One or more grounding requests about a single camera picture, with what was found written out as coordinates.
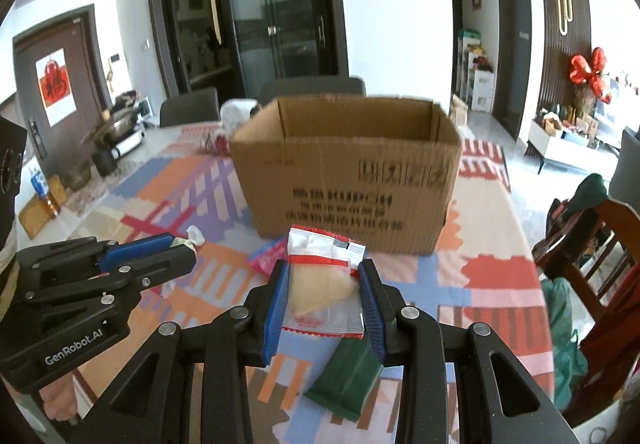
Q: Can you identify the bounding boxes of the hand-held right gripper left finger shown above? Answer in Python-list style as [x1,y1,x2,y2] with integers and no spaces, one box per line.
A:
[75,260,292,444]

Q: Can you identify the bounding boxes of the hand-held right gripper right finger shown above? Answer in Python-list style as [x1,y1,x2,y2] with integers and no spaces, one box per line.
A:
[356,258,581,444]

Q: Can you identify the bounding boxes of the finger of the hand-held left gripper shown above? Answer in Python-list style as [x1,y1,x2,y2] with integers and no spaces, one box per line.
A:
[25,247,196,320]
[17,233,175,287]

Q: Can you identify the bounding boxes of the clear pastry packet red stripe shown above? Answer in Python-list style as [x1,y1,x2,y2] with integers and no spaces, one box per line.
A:
[281,224,366,340]

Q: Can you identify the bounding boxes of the brown cardboard box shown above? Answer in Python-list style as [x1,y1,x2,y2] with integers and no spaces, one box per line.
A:
[229,94,463,256]

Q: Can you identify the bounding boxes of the person's left hand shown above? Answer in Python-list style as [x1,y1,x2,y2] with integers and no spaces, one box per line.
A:
[37,371,78,422]

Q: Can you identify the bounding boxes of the pink red snack packet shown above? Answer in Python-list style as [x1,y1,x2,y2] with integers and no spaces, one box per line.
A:
[248,240,290,279]

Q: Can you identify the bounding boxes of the dark green snack packet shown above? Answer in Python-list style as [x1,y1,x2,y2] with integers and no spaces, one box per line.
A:
[304,336,386,422]

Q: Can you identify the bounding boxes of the black mug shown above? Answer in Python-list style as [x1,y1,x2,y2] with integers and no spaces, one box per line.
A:
[91,145,118,177]

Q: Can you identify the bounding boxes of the small brass bowl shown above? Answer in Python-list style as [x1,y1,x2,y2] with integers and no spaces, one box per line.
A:
[62,161,93,191]

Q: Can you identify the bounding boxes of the colourful patterned tablecloth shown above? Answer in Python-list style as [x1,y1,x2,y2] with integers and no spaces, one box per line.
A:
[65,124,556,444]

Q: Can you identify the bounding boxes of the wooden tray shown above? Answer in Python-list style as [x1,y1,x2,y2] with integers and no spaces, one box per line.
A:
[17,174,68,240]

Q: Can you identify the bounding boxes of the blue label bottle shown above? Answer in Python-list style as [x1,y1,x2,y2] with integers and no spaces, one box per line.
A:
[30,171,62,217]

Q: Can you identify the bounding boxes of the electric hot pot cooker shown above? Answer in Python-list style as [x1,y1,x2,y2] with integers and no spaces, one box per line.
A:
[82,97,153,160]

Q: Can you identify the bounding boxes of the grey dining chair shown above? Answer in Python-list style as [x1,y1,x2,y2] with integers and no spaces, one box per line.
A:
[607,127,640,200]
[159,87,221,127]
[259,76,367,108]

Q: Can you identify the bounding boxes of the white plastic bag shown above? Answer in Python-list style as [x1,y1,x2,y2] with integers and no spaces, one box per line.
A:
[220,98,261,132]

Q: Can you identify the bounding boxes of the red and white door poster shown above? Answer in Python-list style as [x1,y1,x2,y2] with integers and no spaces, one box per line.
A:
[35,47,77,127]

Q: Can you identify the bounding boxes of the green bag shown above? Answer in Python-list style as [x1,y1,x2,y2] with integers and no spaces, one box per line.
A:
[542,277,588,412]

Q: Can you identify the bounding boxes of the brown entrance door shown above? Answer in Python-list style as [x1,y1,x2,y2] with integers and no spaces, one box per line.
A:
[12,4,113,175]

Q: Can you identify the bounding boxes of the red garment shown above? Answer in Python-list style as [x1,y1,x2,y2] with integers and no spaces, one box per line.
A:
[580,274,640,365]

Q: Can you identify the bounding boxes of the white storage shelf unit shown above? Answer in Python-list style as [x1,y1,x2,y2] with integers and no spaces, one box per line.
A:
[457,28,496,112]

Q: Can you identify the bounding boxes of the white low cabinet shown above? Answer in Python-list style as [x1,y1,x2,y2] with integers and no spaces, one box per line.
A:
[525,117,621,175]

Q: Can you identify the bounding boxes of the dark green garment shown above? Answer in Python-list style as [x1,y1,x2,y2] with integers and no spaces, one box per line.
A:
[570,173,611,215]

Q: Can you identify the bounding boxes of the wooden high chair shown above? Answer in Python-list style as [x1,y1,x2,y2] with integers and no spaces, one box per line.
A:
[532,197,640,430]

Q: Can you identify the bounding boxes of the dark glass sliding door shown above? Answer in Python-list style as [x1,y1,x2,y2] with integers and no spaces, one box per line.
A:
[146,0,351,100]

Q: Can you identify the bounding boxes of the dark interior door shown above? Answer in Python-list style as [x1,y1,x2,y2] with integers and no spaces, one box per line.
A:
[496,0,532,141]

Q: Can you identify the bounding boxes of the red foil balloons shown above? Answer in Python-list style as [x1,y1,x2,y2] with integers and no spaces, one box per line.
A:
[569,47,613,105]

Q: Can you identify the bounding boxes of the gold loop wall ornament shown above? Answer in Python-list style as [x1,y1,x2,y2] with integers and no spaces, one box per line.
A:
[556,0,573,36]

